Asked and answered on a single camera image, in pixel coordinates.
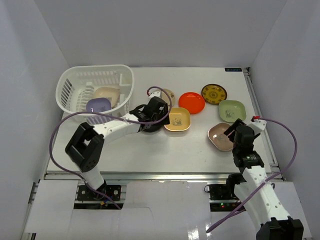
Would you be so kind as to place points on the orange round plate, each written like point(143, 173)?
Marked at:
point(192, 101)

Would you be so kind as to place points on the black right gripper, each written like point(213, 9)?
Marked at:
point(232, 128)

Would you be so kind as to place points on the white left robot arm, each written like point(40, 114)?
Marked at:
point(86, 144)

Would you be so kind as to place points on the cream floral round plate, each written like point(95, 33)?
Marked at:
point(168, 96)

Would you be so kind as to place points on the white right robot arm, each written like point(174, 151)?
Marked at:
point(253, 187)

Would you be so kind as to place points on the yellow patterned round plate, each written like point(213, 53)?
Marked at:
point(213, 94)

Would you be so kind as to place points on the black round plate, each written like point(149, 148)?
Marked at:
point(149, 128)

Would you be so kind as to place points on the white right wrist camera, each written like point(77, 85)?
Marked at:
point(258, 125)

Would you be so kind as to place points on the green square panda dish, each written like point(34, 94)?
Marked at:
point(231, 110)

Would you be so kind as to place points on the white plastic dish basket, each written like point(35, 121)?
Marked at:
point(78, 84)

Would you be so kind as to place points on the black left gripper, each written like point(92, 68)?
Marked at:
point(155, 122)

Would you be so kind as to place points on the cream square panda dish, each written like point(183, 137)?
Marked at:
point(110, 93)

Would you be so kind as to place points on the blue table label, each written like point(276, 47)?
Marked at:
point(233, 69)

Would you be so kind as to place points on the pink square panda dish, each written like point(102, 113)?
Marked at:
point(218, 138)

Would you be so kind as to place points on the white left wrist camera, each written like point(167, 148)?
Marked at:
point(156, 93)

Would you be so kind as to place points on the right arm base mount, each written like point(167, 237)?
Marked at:
point(220, 198)

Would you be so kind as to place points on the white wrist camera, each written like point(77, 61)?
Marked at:
point(156, 93)
point(258, 125)

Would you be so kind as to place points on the yellow square panda dish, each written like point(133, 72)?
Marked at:
point(180, 120)

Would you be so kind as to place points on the purple square panda dish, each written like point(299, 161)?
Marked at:
point(98, 105)

